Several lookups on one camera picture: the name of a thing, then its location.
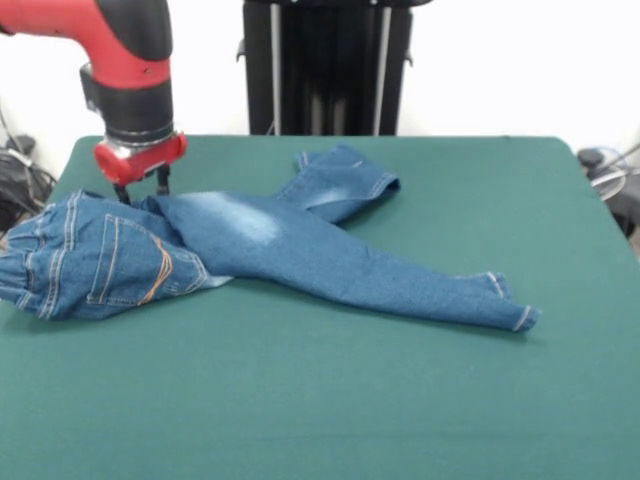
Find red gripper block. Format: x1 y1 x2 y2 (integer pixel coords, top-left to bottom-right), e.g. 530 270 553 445
93 130 190 206

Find blue denim jeans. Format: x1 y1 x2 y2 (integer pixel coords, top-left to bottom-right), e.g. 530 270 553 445
0 143 544 335

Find grey swivel chair base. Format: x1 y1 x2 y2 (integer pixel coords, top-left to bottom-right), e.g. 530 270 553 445
577 146 640 236
4 134 37 156

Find dark green table cloth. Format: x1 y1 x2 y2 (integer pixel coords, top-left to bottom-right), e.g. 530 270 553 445
0 134 640 480

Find black cable bundle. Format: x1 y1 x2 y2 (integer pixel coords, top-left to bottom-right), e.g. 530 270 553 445
0 107 57 281

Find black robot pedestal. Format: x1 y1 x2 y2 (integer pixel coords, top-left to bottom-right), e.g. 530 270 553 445
234 0 416 136

